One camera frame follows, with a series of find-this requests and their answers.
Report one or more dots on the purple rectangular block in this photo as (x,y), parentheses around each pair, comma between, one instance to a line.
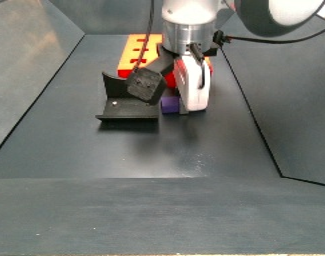
(170,104)

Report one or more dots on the black curved fixture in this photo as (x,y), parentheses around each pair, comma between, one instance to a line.
(122,106)

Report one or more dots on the white and red gripper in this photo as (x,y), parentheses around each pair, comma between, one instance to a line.
(193,82)

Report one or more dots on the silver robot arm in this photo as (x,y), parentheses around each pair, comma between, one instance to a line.
(189,30)

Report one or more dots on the red shape-sorter board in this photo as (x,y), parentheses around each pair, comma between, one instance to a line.
(140,52)

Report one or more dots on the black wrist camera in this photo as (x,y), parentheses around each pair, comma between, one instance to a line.
(146,82)

